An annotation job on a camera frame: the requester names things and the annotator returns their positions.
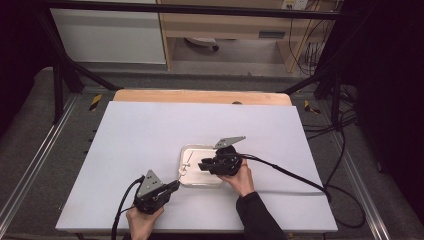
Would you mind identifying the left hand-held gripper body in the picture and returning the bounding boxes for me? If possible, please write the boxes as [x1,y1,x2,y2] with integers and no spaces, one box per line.
[132,169,173,215]

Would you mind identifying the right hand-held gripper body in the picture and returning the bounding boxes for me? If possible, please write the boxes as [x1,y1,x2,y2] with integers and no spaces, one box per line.
[209,135,247,177]

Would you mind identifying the white square tray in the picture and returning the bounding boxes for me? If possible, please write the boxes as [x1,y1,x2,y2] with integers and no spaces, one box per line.
[178,143,232,188]

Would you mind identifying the thin wooden skewer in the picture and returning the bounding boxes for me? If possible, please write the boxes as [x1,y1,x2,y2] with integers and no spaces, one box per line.
[179,150,194,183]

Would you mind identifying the person's right hand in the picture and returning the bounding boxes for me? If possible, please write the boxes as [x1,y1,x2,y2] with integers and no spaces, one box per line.
[221,158,256,198]

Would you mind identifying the person's left hand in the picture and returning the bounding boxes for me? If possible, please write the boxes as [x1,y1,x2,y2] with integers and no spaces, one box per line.
[125,203,165,240]

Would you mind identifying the wooden table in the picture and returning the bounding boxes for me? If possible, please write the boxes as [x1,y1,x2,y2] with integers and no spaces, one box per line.
[112,88,293,107]

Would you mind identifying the yellow black hazard tape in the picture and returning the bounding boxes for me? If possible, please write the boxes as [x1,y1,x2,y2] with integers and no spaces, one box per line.
[303,99,322,115]
[88,93,104,112]

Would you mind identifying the office chair base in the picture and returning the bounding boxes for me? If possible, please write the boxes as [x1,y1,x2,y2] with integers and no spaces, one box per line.
[184,36,220,52]

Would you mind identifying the light wooden desk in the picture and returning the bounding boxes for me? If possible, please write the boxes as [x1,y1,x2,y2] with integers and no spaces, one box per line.
[156,0,338,74]

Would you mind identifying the white cabinet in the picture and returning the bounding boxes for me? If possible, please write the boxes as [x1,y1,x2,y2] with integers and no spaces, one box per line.
[49,0,167,65]

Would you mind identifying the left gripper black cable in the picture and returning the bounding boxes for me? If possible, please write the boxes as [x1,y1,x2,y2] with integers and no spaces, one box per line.
[110,175,146,240]

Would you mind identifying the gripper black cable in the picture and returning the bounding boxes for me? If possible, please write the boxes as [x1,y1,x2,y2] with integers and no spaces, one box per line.
[110,175,146,240]
[239,153,367,230]

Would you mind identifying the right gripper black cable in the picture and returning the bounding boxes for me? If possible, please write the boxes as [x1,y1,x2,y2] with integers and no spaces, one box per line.
[239,153,367,230]

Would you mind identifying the black floor cable bundle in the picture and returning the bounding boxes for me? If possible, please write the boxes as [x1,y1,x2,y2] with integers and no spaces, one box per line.
[301,83,359,141]

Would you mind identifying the aluminium floor rail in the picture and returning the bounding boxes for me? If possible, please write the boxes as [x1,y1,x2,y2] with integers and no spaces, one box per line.
[332,131,392,240]
[0,94,80,219]

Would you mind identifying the hanging black desk cables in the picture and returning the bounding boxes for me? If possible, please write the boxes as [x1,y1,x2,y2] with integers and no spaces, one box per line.
[287,0,336,76]

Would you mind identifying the black metal frame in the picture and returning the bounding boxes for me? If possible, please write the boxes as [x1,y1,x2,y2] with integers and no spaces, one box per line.
[33,0,356,125]

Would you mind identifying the white wall socket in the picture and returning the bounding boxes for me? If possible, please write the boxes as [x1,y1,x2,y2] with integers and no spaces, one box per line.
[281,0,310,11]

